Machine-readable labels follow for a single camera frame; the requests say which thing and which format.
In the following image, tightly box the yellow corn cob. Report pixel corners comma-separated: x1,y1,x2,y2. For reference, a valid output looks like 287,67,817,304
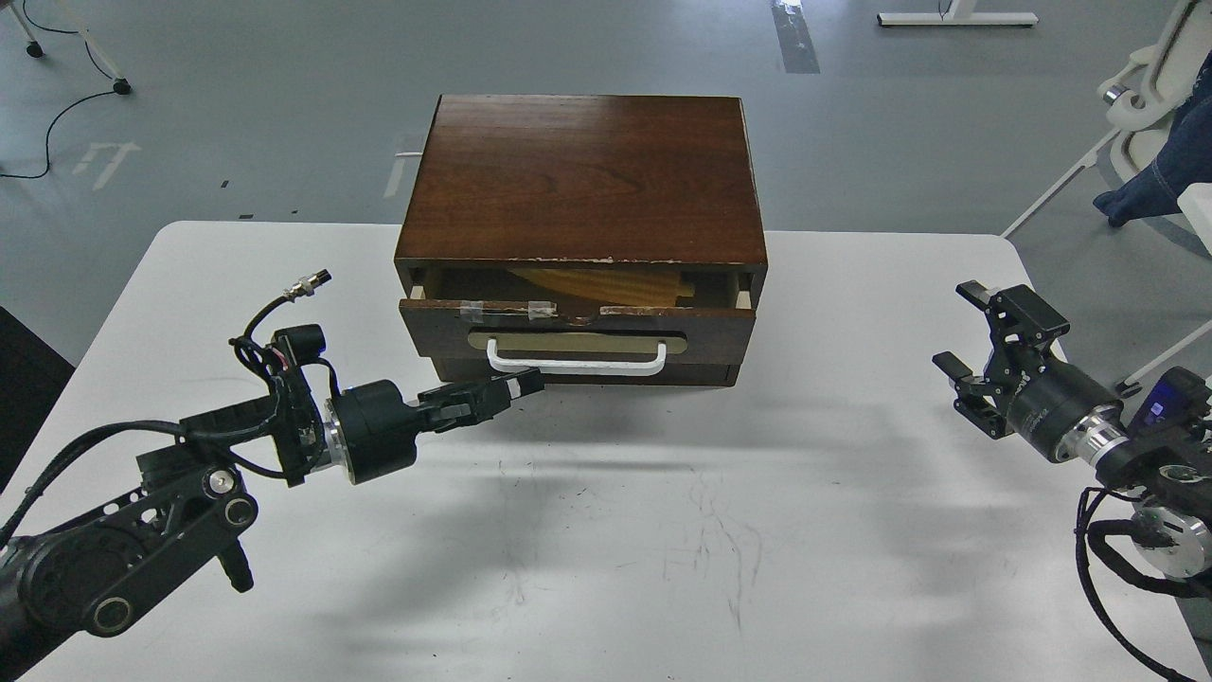
509,268,696,306

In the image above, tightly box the white desk foot bar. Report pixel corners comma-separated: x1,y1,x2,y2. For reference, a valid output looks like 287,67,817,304
876,1,1040,27

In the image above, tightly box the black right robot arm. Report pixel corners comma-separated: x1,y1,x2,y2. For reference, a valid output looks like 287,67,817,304
934,280,1211,681

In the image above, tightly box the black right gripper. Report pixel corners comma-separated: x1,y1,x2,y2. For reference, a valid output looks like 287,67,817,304
932,280,1130,465

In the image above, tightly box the dark wooden cabinet box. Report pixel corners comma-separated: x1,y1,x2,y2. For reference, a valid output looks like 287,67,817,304
395,94,768,385

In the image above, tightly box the white office chair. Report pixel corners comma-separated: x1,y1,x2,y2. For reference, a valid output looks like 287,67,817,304
1002,0,1212,399

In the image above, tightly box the black floor cable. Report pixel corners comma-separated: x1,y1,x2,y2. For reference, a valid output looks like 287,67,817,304
0,0,133,179

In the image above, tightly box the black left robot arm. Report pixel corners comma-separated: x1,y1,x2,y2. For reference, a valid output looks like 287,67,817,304
2,271,544,681

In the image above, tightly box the wooden drawer with white handle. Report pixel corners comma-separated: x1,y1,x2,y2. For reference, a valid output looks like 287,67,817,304
399,268,761,386

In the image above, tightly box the white table leg with caster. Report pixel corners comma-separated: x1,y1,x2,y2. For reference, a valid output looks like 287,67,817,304
1,0,45,58

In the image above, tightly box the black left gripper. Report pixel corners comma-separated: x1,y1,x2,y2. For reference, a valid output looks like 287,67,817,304
328,368,545,485

